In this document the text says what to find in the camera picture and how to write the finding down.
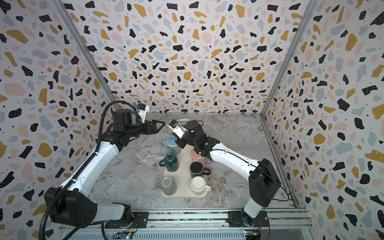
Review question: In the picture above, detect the black mug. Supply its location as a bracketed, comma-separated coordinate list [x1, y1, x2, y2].
[190, 161, 212, 179]

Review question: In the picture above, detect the light blue mug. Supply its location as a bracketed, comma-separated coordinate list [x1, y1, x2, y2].
[161, 137, 181, 155]

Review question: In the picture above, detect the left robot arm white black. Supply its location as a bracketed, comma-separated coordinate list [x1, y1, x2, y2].
[40, 104, 165, 230]

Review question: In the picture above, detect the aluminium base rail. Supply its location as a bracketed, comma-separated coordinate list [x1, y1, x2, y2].
[71, 209, 317, 240]

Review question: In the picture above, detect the light green mug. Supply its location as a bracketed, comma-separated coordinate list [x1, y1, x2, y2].
[177, 119, 191, 127]

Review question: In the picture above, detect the white mug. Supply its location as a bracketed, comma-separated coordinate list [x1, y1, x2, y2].
[190, 176, 212, 195]

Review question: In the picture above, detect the dark green mug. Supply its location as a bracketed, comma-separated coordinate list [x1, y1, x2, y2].
[159, 153, 179, 172]

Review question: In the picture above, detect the grey mug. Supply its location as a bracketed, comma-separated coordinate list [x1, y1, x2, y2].
[161, 177, 177, 196]

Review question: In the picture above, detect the beige serving tray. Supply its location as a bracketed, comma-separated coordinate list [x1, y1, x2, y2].
[160, 145, 208, 199]

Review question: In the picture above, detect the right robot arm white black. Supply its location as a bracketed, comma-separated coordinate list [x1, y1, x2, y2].
[168, 120, 282, 227]

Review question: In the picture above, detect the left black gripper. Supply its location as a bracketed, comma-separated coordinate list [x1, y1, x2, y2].
[126, 120, 165, 139]

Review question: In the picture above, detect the pink mug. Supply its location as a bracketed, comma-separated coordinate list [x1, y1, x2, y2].
[191, 149, 213, 165]

